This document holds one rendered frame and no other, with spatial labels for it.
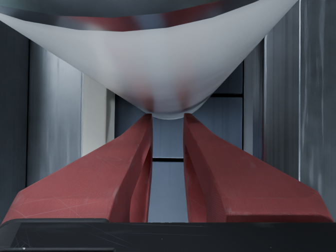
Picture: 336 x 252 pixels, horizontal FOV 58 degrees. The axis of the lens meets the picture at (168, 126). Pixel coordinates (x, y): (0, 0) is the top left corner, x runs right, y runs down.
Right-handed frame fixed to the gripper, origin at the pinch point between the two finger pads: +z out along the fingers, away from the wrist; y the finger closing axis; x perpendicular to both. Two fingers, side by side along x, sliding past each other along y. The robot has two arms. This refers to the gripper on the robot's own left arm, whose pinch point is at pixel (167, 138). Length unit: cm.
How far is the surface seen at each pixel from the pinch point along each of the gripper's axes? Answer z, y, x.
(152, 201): 2.1, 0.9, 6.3
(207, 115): 5.0, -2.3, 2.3
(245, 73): 6.7, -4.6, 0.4
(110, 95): 3.5, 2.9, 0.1
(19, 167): 6.3, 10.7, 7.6
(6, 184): 4.3, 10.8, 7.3
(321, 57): 11.6, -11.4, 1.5
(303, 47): 12.1, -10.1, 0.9
